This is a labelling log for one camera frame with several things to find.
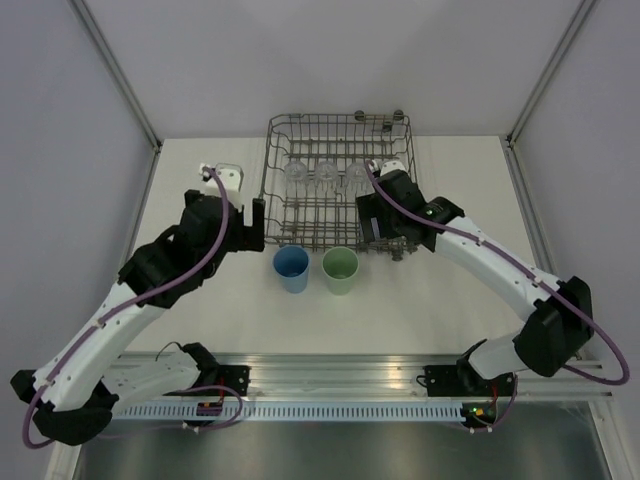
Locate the blue plastic cup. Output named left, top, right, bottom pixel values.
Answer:
left=272, top=245, right=310, bottom=294

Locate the clear glass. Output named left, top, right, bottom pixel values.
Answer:
left=346, top=162, right=370, bottom=193
left=283, top=159, right=308, bottom=186
left=314, top=160, right=339, bottom=191

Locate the green plastic cup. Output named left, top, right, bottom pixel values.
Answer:
left=321, top=247, right=359, bottom=296

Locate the purple plastic cup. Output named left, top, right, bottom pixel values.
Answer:
left=371, top=216, right=397, bottom=240

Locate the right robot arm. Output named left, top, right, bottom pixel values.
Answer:
left=356, top=162, right=594, bottom=395

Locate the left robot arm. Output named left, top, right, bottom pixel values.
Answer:
left=10, top=190, right=265, bottom=450

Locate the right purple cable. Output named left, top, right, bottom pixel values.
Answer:
left=363, top=160, right=632, bottom=434

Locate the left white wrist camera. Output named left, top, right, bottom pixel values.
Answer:
left=199, top=163, right=244, bottom=211

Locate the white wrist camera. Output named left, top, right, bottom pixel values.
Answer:
left=365, top=159, right=407, bottom=177
left=199, top=163, right=244, bottom=211

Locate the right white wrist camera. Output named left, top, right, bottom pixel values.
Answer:
left=365, top=159, right=407, bottom=177

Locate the grey wire dish rack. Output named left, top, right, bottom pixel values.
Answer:
left=260, top=110, right=417, bottom=261

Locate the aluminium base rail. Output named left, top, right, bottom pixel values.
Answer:
left=215, top=353, right=613, bottom=402

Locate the white slotted cable duct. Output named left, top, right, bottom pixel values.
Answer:
left=115, top=400, right=464, bottom=423

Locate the left aluminium frame post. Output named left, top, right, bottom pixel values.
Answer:
left=68, top=0, right=163, bottom=151

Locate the aluminium frame post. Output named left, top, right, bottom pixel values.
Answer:
left=505, top=0, right=599, bottom=149
left=68, top=0, right=163, bottom=151

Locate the right aluminium frame post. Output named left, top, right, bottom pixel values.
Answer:
left=505, top=0, right=599, bottom=149

